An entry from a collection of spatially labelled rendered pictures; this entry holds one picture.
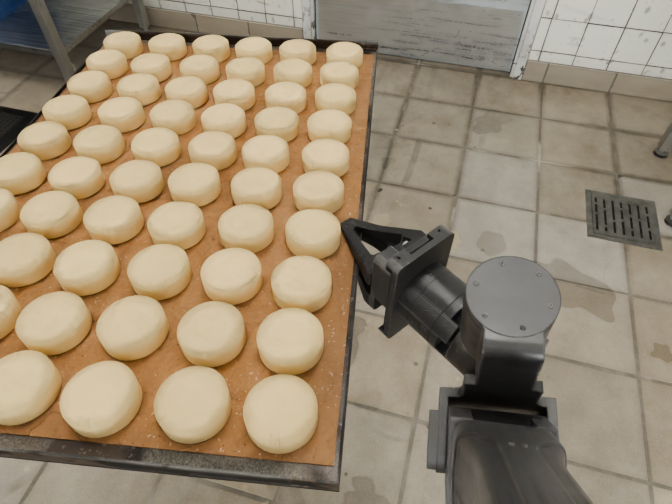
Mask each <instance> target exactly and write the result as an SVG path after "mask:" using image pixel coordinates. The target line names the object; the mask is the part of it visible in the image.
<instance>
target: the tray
mask: <svg viewBox="0 0 672 504"><path fill-rule="evenodd" d="M122 31H130V32H134V33H136V34H138V35H139V36H140V38H141V41H142V44H148V42H149V41H150V39H151V38H152V37H154V36H156V35H159V34H164V33H175V32H153V31H131V30H110V29H105V32H106V35H107V36H109V35H110V34H113V33H116V32H122ZM175 34H179V35H181V36H182V37H184V39H185V42H186V46H192V43H193V42H194V41H195V40H196V39H197V38H199V37H202V36H205V35H218V34H196V33H175ZM220 36H223V37H224V38H226V39H227V40H228V42H229V47H230V48H235V45H236V44H237V43H238V42H239V41H240V40H242V39H244V38H248V37H261V36H240V35H220ZM261 38H265V39H267V40H268V41H269V42H270V43H271V45H272V50H279V47H280V45H282V44H283V43H284V42H286V41H288V40H292V39H304V40H308V41H310V42H312V43H313V44H314V45H315V46H316V52H326V50H327V48H328V47H329V46H330V45H332V44H334V43H337V42H352V43H355V44H357V45H359V46H360V47H361V48H362V49H363V54H369V55H374V59H373V69H372V79H371V89H370V100H369V110H368V120H367V131H366V141H365V151H364V161H363V172H362V182H361V192H360V202H359V213H358V220H362V221H363V214H364V203H365V192H366V180H367V169H368V157H369V146H370V134H371V123H372V111H373V100H374V89H375V77H376V66H377V54H378V42H370V41H348V40H326V39H305V38H283V37H261ZM358 272H359V267H358V265H357V263H356V260H355V258H354V264H353V274H352V285H351V295H350V305H349V315H348V326H347V336H346V346H345V356H344V367H343V377H342V387H341V398H340V408H339V418H338V428H337V439H336V449H335V459H334V467H333V466H323V465H313V464H303V463H293V462H283V461H273V460H263V459H253V458H243V457H233V456H223V455H213V454H203V453H193V452H183V451H173V450H163V449H153V448H143V447H133V446H123V445H113V444H103V443H93V442H83V441H73V440H63V439H53V438H43V437H33V436H23V435H13V434H3V433H0V457H3V458H13V459H22V460H32V461H42V462H51V463H61V464H71V465H80V466H90V467H100V468H109V469H119V470H129V471H139V472H148V473H158V474H168V475H177V476H187V477H197V478H206V479H216V480H226V481H235V482H245V483H255V484H265V485H274V486H284V487H294V488H303V489H313V490H323V491H332V492H339V489H340V478H341V466H342V455H343V444H344V432H345V421H346V409H347V398H348V386H349V375H350V363H351V352H352V340H353V329H354V318H355V306H356V295H357V283H358Z"/></svg>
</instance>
